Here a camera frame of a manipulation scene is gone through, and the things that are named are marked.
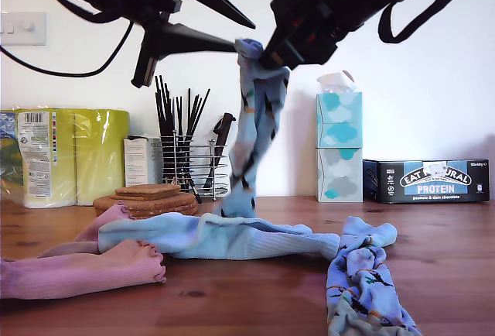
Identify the blue toucan pattern sock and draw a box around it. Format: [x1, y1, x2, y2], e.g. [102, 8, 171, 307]
[326, 215, 421, 336]
[220, 37, 291, 221]

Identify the white tissue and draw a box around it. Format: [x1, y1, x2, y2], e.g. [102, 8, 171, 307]
[316, 69, 359, 95]

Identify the blue cloud tissue box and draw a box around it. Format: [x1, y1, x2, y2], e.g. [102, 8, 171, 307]
[316, 91, 364, 149]

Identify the grey cloud tissue box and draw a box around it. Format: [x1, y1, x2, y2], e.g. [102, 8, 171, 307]
[316, 146, 364, 203]

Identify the white printed carton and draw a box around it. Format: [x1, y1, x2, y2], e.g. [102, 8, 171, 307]
[123, 135, 163, 189]

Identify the yellow kitchen roll pack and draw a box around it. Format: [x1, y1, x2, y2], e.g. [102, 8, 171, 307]
[0, 108, 131, 210]

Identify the square cork coaster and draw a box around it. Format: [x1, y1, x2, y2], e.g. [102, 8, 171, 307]
[114, 183, 182, 197]
[115, 192, 183, 201]

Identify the round cork trivet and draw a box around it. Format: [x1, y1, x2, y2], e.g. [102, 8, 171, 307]
[127, 202, 199, 214]
[94, 192, 198, 207]
[131, 208, 199, 220]

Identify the black protein bar box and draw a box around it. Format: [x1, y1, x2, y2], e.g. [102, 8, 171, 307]
[362, 158, 490, 205]

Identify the dark handled utensil with strap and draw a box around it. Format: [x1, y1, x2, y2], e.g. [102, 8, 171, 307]
[203, 112, 237, 190]

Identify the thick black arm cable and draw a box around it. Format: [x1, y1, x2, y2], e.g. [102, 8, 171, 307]
[46, 0, 128, 26]

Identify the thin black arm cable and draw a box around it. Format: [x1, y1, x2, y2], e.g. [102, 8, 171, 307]
[0, 22, 135, 77]

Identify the chrome wire cutlery holder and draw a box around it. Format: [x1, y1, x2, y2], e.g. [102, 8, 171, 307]
[159, 129, 230, 201]

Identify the looped black arm cable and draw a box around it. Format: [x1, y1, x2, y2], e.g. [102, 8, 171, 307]
[377, 0, 471, 45]

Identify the white light switch plate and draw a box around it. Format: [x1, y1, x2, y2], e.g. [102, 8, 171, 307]
[0, 11, 48, 47]

